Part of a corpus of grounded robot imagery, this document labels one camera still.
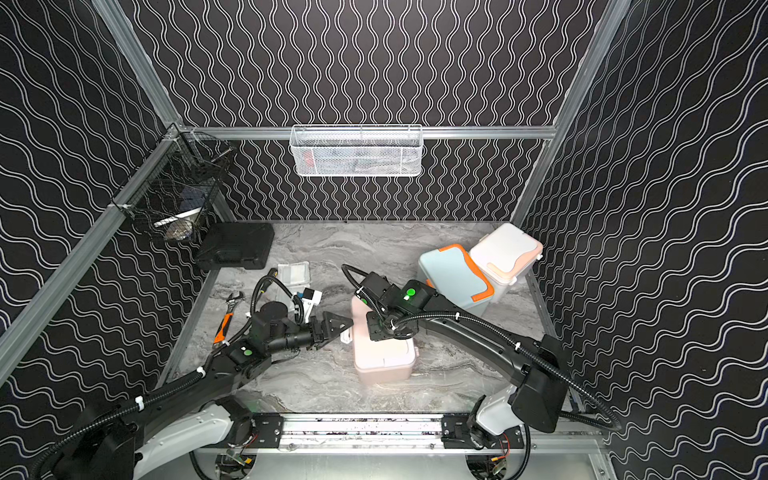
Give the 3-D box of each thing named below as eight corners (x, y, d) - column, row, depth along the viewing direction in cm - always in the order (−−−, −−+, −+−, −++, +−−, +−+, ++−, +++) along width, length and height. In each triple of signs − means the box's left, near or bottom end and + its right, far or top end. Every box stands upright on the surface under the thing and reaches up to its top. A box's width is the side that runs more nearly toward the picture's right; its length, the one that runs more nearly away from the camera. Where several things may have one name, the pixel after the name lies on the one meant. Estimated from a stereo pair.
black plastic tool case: (201, 272, 108) (193, 261, 103) (220, 233, 120) (213, 222, 114) (263, 272, 108) (257, 261, 103) (276, 234, 120) (271, 222, 115)
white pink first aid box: (491, 310, 98) (506, 284, 86) (454, 279, 106) (463, 251, 94) (530, 275, 107) (548, 247, 95) (493, 248, 115) (506, 219, 103)
